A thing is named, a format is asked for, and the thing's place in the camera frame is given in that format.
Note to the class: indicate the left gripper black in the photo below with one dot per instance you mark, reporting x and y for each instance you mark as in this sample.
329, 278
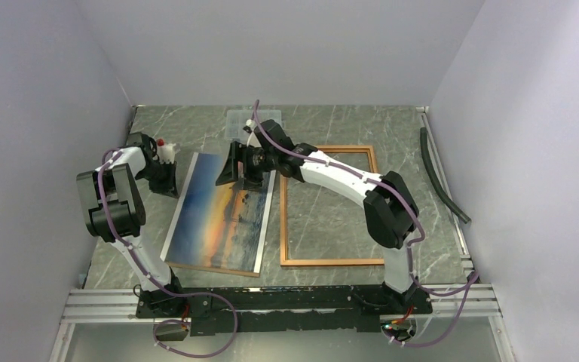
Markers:
169, 187

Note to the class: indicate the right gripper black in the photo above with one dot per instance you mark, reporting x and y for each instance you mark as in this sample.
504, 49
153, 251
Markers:
239, 152

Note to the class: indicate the sunset photo print board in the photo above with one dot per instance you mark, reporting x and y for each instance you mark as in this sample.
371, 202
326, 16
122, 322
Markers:
218, 228

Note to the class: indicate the wooden picture frame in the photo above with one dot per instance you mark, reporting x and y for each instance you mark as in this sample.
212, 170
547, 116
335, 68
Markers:
319, 228

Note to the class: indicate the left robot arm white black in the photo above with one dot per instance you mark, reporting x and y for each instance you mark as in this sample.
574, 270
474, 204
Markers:
113, 209

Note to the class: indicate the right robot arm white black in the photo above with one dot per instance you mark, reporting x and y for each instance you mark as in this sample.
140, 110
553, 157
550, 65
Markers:
389, 209

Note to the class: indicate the clear plastic organizer box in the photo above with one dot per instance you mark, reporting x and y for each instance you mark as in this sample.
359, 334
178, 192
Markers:
236, 121

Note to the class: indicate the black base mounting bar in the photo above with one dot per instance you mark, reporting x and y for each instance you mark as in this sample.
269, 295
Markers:
273, 309

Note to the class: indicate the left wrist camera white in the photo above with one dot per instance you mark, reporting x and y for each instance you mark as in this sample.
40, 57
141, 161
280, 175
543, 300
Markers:
166, 151

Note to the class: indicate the aluminium extrusion rail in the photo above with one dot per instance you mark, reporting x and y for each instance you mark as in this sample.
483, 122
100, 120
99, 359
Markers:
100, 306

